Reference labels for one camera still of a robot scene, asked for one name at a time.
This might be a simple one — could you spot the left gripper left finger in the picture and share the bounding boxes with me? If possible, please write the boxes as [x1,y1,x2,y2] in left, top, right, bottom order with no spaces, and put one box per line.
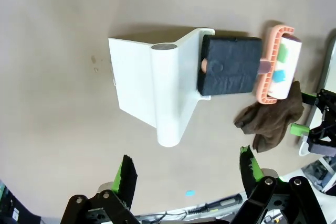
[60,154,139,224]

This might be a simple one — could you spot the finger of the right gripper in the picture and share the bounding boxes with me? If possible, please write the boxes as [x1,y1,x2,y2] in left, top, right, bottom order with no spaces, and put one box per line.
[300,89,336,124]
[290,123,336,156]

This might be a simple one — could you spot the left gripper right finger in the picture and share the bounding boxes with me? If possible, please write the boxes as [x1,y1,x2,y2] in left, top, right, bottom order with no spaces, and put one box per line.
[230,144,327,224]

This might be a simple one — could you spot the dark brown terry cloth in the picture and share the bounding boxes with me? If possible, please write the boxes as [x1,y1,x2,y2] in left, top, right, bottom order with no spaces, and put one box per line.
[233,80,305,153]

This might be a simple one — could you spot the black foam grip block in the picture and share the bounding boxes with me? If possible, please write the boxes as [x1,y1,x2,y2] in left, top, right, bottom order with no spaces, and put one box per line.
[196,34,263,96]

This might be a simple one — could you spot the white lint roller stand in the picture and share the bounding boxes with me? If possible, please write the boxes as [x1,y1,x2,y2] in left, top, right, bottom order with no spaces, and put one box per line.
[108,27,216,148]

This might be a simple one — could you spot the black cable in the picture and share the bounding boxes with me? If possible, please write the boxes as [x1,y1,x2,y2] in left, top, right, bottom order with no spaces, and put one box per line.
[136,206,204,221]

